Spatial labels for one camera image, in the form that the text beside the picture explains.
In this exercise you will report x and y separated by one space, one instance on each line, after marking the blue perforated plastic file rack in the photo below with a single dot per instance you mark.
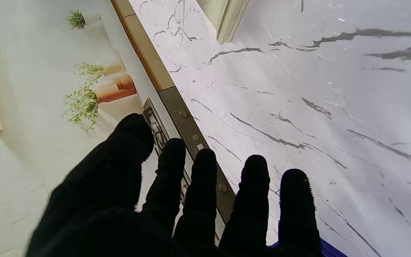
331 252

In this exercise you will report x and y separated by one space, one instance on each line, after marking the plant in pale pink vase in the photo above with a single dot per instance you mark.
112 68

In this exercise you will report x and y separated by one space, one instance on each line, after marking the gas stove hob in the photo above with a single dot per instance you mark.
153 121

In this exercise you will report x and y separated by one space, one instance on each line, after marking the plant in terracotta vase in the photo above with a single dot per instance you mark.
114 89

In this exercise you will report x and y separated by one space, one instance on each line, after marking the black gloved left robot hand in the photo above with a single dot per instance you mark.
102 200

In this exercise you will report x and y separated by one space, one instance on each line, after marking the plant in white pot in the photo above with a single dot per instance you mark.
77 19

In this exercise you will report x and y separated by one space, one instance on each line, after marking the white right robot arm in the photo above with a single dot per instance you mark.
227 18

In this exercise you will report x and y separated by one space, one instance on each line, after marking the dark built-in oven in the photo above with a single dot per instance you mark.
186 121

